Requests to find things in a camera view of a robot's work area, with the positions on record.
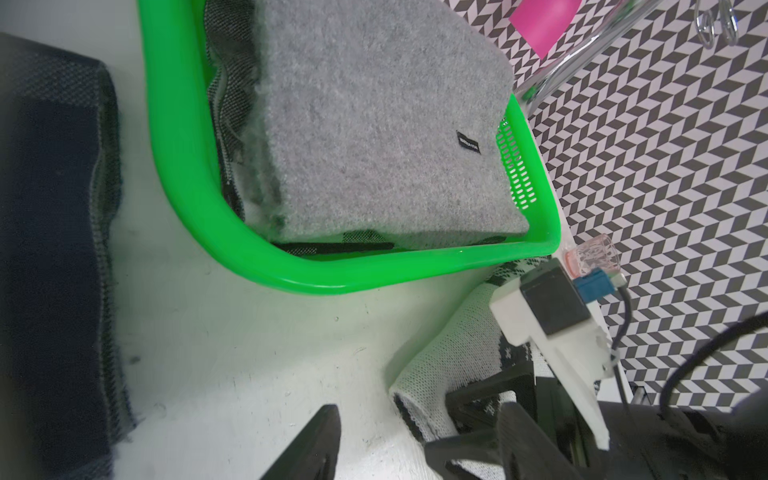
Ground smiley face patterned scarf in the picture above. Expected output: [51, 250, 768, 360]
[389, 257, 552, 444]

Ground green plastic basket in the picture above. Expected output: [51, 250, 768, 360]
[137, 1, 562, 295]

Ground grey scarf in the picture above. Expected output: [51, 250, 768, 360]
[243, 1, 528, 249]

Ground pink plastic cup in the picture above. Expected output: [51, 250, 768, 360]
[564, 234, 620, 279]

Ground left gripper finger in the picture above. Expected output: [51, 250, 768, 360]
[261, 404, 341, 480]

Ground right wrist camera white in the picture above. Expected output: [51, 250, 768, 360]
[489, 258, 623, 451]

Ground navy blue striped scarf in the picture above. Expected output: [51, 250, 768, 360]
[1, 34, 136, 479]

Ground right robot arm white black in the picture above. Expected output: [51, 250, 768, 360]
[424, 362, 767, 479]

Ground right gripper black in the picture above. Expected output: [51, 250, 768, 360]
[423, 361, 660, 479]

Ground silver pink jewellery stand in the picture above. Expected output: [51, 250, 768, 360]
[508, 0, 740, 115]

